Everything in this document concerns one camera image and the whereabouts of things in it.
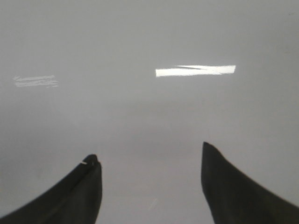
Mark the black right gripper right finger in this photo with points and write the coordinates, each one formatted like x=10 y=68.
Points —
x=234 y=198

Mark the white whiteboard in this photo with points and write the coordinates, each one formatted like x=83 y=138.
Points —
x=142 y=84

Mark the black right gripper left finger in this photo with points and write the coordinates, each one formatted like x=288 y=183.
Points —
x=76 y=199

